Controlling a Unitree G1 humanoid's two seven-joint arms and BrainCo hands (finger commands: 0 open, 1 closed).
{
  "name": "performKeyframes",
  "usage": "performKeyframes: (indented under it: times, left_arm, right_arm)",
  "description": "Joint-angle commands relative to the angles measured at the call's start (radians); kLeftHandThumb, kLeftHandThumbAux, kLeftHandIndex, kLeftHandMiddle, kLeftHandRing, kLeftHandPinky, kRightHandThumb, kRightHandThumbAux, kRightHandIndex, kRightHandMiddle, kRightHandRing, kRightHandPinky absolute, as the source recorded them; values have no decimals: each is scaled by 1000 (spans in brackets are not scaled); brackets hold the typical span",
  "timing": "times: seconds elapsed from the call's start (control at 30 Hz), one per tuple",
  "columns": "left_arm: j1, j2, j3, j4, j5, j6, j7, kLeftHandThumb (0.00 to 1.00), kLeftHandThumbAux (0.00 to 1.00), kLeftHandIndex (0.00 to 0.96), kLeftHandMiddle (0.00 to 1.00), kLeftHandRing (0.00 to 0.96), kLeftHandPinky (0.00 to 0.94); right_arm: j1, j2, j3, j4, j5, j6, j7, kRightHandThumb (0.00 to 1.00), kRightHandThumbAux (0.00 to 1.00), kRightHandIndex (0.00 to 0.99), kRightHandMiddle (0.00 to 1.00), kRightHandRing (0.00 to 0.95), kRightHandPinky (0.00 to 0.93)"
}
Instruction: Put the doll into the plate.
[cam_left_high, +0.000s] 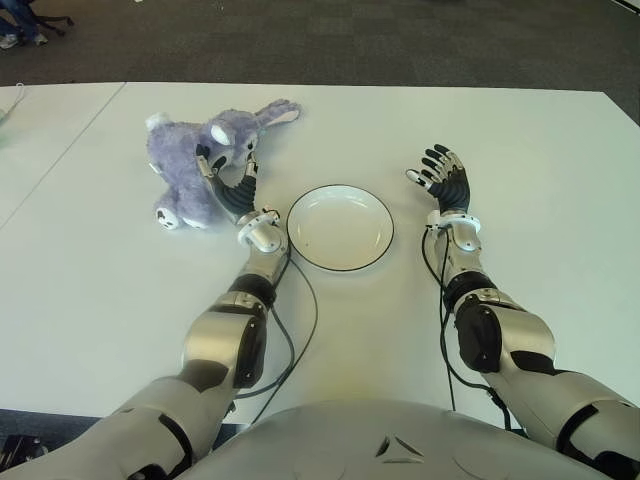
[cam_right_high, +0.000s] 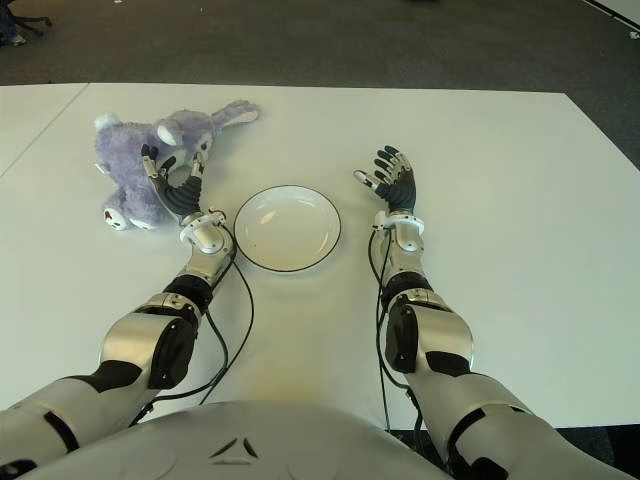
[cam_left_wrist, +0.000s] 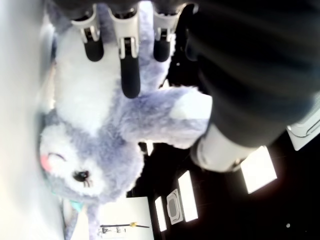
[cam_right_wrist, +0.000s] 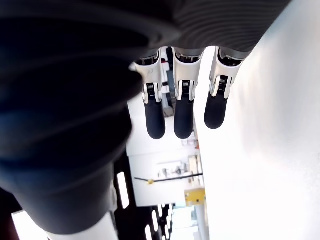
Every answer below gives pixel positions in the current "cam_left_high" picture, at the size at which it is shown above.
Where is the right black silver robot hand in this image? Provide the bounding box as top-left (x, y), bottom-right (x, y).
top-left (405, 143), bottom-right (472, 216)

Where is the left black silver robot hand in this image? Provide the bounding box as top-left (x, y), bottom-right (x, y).
top-left (193, 141), bottom-right (261, 226)

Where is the purple plush rabbit doll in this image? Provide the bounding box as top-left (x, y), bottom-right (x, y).
top-left (144, 99), bottom-right (304, 231)

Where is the white plate with black rim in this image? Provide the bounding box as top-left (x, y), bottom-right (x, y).
top-left (286, 184), bottom-right (395, 274)

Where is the black office chair base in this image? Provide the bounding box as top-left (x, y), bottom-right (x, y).
top-left (27, 9), bottom-right (75, 37)

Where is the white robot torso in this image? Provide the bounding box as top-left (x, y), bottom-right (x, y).
top-left (184, 399), bottom-right (601, 480)

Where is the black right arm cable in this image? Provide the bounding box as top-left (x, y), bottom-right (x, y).
top-left (422, 227), bottom-right (526, 436)

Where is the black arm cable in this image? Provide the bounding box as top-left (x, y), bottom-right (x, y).
top-left (234, 244), bottom-right (320, 426)
top-left (422, 227), bottom-right (526, 436)

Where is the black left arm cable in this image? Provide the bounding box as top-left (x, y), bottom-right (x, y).
top-left (234, 244), bottom-right (320, 426)

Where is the thin white cord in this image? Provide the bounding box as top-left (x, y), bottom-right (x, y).
top-left (0, 83), bottom-right (26, 124)

